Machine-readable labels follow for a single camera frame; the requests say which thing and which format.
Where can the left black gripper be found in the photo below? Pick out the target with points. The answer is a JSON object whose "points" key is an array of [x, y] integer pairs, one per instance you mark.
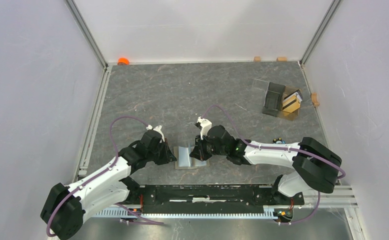
{"points": [[168, 156]]}

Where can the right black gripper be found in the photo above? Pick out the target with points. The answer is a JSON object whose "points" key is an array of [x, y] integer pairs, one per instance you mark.
{"points": [[200, 144]]}

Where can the olive card holder wallet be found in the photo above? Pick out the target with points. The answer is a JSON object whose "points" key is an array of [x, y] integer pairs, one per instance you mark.
{"points": [[184, 161]]}

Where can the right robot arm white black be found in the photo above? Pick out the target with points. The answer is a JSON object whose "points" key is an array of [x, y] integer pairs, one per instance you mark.
{"points": [[315, 166]]}

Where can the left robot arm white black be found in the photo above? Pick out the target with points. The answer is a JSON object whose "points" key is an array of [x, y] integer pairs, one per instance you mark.
{"points": [[68, 207]]}

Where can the silver credit card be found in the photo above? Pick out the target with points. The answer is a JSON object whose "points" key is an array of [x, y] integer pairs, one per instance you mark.
{"points": [[292, 102]]}

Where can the black blue owl sticker toy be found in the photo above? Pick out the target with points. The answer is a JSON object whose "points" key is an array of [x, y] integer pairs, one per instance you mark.
{"points": [[278, 141]]}

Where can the clear three-compartment plastic box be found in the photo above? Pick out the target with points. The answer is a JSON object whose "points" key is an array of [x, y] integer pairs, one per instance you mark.
{"points": [[267, 97]]}

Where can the orange round cap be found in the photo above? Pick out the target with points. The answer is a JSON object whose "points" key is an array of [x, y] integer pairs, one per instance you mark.
{"points": [[123, 61]]}

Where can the wooden block left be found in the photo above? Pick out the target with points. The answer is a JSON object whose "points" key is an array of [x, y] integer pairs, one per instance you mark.
{"points": [[257, 59]]}

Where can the wooden block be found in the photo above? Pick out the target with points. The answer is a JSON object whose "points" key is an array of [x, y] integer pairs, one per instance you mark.
{"points": [[257, 59], [281, 59]]}

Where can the wooden block middle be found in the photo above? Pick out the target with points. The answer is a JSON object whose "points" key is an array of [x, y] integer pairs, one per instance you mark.
{"points": [[281, 59]]}

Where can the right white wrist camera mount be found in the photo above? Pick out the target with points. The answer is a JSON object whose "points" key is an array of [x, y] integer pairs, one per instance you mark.
{"points": [[204, 125]]}

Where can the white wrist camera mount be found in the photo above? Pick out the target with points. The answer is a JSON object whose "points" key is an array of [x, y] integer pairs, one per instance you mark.
{"points": [[157, 129], [204, 125]]}

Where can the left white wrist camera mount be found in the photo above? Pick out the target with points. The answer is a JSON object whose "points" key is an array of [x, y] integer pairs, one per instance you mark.
{"points": [[157, 129]]}

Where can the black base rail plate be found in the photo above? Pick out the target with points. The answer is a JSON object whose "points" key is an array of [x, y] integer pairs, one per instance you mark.
{"points": [[208, 199]]}

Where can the white slotted cable duct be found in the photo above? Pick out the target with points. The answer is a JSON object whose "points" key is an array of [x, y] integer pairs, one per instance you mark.
{"points": [[117, 212]]}

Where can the wooden block right wall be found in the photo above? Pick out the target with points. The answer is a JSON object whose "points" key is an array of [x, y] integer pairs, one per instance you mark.
{"points": [[314, 99]]}

